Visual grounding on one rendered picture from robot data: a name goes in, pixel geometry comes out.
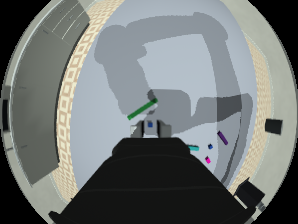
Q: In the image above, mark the turquoise rod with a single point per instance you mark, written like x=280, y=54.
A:
x=194, y=148

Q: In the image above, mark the green rod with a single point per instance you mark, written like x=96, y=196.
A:
x=142, y=108

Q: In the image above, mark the purple rod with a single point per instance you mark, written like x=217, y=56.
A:
x=222, y=138

